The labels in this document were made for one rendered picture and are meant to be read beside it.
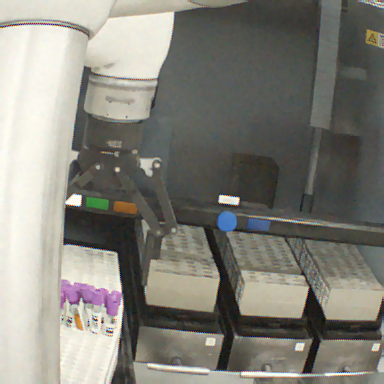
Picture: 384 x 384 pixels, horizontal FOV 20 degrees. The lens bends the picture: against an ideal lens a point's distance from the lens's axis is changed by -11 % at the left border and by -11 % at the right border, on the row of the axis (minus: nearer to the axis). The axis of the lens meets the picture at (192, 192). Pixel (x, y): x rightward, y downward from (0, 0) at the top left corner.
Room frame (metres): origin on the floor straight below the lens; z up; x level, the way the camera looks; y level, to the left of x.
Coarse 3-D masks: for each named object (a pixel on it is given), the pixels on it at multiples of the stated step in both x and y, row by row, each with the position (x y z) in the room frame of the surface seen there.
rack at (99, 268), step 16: (64, 256) 1.82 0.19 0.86; (80, 256) 1.84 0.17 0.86; (96, 256) 1.86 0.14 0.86; (112, 256) 1.87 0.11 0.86; (64, 272) 1.73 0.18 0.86; (80, 272) 1.75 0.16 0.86; (96, 272) 1.77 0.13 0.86; (112, 272) 1.79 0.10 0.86; (96, 288) 1.68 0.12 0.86; (112, 288) 1.71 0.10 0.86; (80, 304) 1.60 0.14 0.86
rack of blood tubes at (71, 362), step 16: (64, 320) 1.45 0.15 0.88; (64, 336) 1.39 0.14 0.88; (80, 336) 1.41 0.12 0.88; (96, 336) 1.42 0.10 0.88; (64, 352) 1.33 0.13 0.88; (80, 352) 1.34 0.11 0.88; (96, 352) 1.35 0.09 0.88; (112, 352) 1.37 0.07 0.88; (64, 368) 1.26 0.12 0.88; (80, 368) 1.28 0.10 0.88; (96, 368) 1.30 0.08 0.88; (112, 368) 1.40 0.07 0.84
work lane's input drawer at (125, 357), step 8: (120, 280) 1.94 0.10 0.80; (120, 336) 1.62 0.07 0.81; (128, 336) 1.64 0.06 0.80; (120, 344) 1.59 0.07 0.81; (128, 344) 1.61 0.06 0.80; (120, 352) 1.56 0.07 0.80; (128, 352) 1.57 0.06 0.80; (120, 360) 1.53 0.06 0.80; (128, 360) 1.53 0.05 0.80; (120, 368) 1.49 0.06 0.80; (128, 368) 1.47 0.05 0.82; (112, 376) 1.45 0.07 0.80; (120, 376) 1.46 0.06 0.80; (128, 376) 1.43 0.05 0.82
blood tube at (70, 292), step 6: (66, 288) 1.41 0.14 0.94; (72, 288) 1.41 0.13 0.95; (66, 294) 1.41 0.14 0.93; (72, 294) 1.41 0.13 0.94; (72, 300) 1.41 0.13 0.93; (72, 306) 1.42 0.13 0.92; (78, 306) 1.42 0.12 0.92; (72, 312) 1.42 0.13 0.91; (78, 312) 1.42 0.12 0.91; (78, 318) 1.42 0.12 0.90; (78, 324) 1.42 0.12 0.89; (84, 330) 1.43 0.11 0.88
